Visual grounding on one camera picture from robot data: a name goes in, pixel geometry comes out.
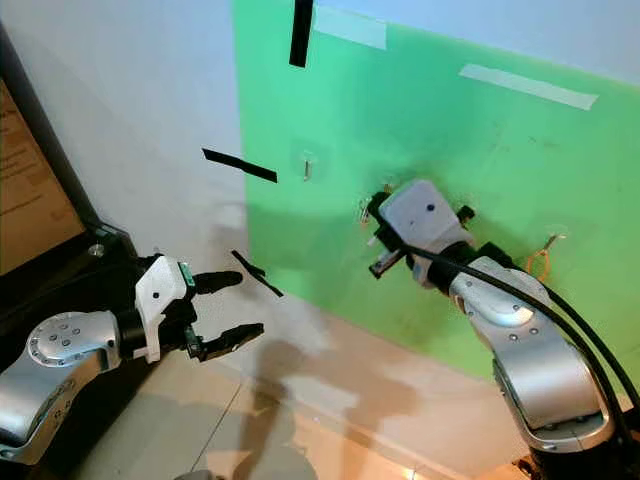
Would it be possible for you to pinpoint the orange rubber band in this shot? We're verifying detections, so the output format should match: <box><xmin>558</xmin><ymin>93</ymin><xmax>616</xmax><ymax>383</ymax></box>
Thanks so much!
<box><xmin>524</xmin><ymin>245</ymin><xmax>553</xmax><ymax>281</ymax></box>

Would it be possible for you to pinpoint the short clear tape strip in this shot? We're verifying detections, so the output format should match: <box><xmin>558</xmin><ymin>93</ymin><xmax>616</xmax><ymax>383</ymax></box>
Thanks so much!
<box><xmin>312</xmin><ymin>5</ymin><xmax>388</xmax><ymax>51</ymax></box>

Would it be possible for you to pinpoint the large brown cardboard box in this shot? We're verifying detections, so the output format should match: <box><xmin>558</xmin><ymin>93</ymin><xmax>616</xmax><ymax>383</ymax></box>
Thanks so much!
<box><xmin>0</xmin><ymin>78</ymin><xmax>69</xmax><ymax>273</ymax></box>

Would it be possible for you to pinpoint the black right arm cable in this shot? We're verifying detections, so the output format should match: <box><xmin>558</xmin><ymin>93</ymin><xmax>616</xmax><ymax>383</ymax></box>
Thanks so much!
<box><xmin>405</xmin><ymin>243</ymin><xmax>640</xmax><ymax>446</ymax></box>

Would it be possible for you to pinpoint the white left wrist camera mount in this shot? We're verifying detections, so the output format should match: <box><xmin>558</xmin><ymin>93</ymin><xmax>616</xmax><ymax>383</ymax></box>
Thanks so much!
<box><xmin>135</xmin><ymin>254</ymin><xmax>197</xmax><ymax>364</ymax></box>

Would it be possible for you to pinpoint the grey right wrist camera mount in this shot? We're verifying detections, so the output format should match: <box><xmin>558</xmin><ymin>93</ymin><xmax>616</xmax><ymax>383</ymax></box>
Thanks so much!
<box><xmin>378</xmin><ymin>177</ymin><xmax>477</xmax><ymax>257</ymax></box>

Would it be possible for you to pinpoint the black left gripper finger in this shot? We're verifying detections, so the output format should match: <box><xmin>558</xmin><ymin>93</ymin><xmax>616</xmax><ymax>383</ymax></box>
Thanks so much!
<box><xmin>190</xmin><ymin>269</ymin><xmax>245</xmax><ymax>297</ymax></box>
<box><xmin>198</xmin><ymin>322</ymin><xmax>267</xmax><ymax>364</ymax></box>

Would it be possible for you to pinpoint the green wall board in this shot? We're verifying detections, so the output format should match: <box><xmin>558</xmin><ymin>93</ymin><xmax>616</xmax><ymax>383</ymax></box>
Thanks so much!
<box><xmin>232</xmin><ymin>0</ymin><xmax>640</xmax><ymax>383</ymax></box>

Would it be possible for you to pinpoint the black tape strip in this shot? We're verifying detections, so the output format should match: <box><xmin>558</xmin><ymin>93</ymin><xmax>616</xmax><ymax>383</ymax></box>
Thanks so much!
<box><xmin>230</xmin><ymin>250</ymin><xmax>284</xmax><ymax>298</ymax></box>
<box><xmin>289</xmin><ymin>0</ymin><xmax>314</xmax><ymax>69</ymax></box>
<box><xmin>202</xmin><ymin>148</ymin><xmax>278</xmax><ymax>184</ymax></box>

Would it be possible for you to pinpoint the clear adhesive wall hook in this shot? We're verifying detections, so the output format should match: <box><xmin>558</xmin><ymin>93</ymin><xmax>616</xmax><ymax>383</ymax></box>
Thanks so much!
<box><xmin>290</xmin><ymin>148</ymin><xmax>326</xmax><ymax>185</ymax></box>
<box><xmin>538</xmin><ymin>226</ymin><xmax>571</xmax><ymax>256</ymax></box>
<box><xmin>370</xmin><ymin>172</ymin><xmax>401</xmax><ymax>199</ymax></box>

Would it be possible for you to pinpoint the black glass table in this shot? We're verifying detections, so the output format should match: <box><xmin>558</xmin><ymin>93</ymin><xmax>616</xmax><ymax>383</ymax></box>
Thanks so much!
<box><xmin>0</xmin><ymin>222</ymin><xmax>153</xmax><ymax>480</ymax></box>

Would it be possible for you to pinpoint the long clear tape strip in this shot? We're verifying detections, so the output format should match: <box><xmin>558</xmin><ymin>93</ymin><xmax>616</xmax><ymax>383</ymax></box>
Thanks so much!
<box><xmin>458</xmin><ymin>63</ymin><xmax>599</xmax><ymax>111</ymax></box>

